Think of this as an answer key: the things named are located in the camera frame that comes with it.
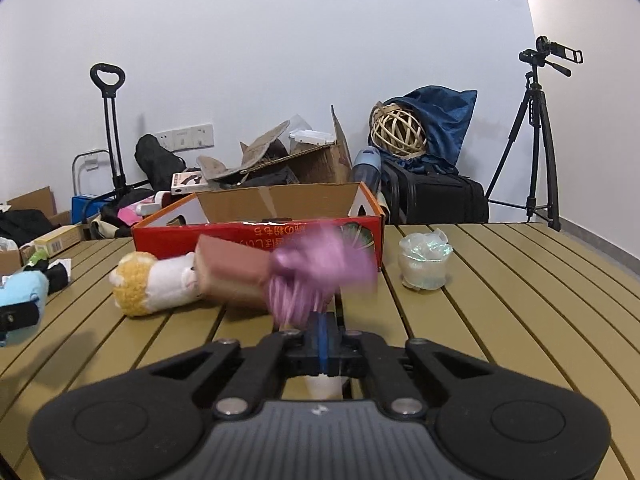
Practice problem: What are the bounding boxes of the white plastic container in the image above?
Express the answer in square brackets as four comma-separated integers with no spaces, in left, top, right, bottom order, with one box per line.
[289,129,335,145]

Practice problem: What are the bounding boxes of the dark blue velvet cloth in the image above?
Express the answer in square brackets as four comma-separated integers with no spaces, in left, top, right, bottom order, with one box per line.
[372,85,478,176]

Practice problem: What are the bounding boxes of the small beige carton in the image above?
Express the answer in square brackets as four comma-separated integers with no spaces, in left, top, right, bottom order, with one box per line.
[34,225,85,256]

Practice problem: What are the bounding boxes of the black tripod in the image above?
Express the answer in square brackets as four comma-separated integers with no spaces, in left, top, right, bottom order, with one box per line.
[484,62,563,232]

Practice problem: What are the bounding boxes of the light blue plush toy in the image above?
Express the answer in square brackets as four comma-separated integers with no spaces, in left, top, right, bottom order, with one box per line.
[0,270,49,348]

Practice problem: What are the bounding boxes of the white and brown flat box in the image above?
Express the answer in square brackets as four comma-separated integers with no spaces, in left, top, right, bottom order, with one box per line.
[171,171,221,196]

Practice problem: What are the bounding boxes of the white wall socket plate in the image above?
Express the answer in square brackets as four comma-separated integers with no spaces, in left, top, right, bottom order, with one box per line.
[155,124,215,152]

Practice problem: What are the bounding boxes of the tall brown cardboard box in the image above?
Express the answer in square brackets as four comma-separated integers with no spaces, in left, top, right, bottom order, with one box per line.
[240,105,353,186]

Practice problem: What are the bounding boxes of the wicker ball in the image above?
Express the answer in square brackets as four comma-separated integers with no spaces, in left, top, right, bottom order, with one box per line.
[370,104,428,157]

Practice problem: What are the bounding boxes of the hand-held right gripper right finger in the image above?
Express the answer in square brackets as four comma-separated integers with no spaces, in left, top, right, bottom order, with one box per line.
[324,312,494,418]

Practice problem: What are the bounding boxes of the blue capped bottle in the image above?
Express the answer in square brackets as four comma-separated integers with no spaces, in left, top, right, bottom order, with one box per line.
[351,146,383,196]

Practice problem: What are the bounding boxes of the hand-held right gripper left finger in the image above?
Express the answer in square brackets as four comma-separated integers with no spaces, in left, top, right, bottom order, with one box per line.
[135,312,325,418]

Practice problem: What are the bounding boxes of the red cardboard box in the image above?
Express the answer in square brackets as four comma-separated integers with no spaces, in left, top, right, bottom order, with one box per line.
[131,181,387,273]

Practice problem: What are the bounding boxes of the black hand trolley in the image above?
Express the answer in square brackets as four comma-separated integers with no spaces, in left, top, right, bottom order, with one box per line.
[72,63,156,211]

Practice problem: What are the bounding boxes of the open brown cardboard box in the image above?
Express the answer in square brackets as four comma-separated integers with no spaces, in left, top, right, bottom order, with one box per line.
[5,186,71,231]

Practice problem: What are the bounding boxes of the black soft bag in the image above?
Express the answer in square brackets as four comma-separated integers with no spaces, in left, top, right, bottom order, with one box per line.
[135,134,187,191]

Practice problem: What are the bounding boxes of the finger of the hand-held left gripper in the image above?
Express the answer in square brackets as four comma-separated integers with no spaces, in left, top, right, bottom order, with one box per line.
[0,302,41,346]

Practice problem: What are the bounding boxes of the pink and white packet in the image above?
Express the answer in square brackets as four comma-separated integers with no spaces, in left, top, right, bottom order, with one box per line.
[117,191,173,226]

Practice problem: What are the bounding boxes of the black suitcase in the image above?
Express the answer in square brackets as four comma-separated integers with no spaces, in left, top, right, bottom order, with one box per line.
[381,160,490,226]

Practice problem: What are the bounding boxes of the blue storage box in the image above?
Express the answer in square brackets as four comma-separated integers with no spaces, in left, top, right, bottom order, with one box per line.
[71,195,108,223]

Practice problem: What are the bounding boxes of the pink brown box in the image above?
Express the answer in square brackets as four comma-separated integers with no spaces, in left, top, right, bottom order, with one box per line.
[194,234,281,311]

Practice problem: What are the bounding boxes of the purple blurred toy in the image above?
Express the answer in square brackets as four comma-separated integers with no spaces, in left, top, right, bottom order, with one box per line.
[267,222,378,328]

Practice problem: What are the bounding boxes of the black and white small item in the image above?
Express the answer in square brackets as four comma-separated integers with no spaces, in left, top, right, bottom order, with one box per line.
[42,258,72,293]

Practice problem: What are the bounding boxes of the white and yellow plush toy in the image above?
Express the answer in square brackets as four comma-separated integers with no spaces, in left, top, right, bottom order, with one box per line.
[109,251,211,317]

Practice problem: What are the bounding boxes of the clear plastic cup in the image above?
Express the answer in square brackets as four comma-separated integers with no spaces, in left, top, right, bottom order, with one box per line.
[398,228,453,291]

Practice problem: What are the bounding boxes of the black video camera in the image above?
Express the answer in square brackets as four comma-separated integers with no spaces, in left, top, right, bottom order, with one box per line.
[518,35,583,77]

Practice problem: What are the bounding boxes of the torn cardboard scraps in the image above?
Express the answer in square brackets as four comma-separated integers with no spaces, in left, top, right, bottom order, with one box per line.
[196,120,292,181]

